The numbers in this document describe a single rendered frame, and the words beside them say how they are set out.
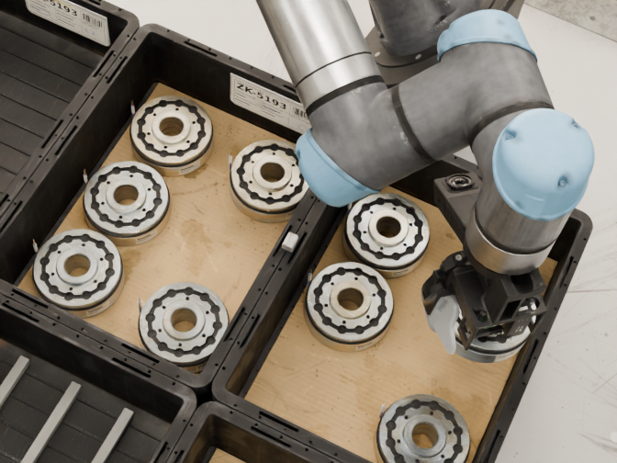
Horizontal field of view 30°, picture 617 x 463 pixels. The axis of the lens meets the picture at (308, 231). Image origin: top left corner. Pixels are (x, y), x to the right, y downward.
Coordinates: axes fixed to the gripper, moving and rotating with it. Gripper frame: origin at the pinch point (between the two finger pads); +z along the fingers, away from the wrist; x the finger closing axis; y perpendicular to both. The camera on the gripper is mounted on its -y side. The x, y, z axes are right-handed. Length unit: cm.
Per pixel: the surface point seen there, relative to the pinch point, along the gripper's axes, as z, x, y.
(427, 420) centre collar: 12.6, -3.5, 6.6
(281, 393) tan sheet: 16.4, -17.7, -1.8
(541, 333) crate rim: 6.3, 10.2, 2.4
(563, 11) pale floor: 99, 84, -104
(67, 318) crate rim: 6.4, -38.9, -12.5
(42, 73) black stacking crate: 17, -36, -53
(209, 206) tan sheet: 16.4, -19.6, -27.7
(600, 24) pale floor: 99, 91, -98
